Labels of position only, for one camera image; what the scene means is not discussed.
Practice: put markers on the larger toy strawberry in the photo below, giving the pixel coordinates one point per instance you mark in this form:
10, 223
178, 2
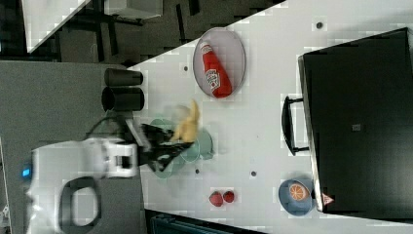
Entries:
216, 199

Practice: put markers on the grey plate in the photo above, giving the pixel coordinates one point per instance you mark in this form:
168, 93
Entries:
230, 51

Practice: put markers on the red ketchup bottle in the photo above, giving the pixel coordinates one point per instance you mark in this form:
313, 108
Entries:
216, 75

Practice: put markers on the black cylinder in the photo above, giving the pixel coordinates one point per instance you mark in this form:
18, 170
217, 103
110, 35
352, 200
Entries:
118, 77
122, 98

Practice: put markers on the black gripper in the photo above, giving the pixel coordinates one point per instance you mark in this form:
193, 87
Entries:
156, 150

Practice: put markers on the lower black cylinder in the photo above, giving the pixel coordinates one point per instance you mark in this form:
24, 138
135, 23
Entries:
122, 98

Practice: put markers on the black toaster oven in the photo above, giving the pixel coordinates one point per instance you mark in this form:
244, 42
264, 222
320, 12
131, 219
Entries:
358, 108

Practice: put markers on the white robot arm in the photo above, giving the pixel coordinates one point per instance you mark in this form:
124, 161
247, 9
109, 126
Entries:
64, 192

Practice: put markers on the white side table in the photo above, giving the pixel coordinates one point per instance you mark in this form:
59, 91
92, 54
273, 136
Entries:
42, 18

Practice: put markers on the upper black cylinder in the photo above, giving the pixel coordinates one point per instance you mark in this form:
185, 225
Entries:
118, 77

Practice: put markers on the smaller toy strawberry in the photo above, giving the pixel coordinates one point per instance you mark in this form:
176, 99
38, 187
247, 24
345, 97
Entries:
229, 196

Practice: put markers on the peeled toy banana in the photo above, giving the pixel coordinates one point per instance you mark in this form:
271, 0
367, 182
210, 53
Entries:
188, 125

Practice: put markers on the green mug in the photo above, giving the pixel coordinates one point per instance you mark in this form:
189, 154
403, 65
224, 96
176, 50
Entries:
202, 148

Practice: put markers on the blue bowl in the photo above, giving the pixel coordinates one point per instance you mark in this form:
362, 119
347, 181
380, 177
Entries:
295, 207

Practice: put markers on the orange slice toy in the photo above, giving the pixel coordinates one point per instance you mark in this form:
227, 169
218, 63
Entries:
298, 191

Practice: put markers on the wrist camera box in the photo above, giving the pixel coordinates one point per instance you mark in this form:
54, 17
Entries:
135, 132

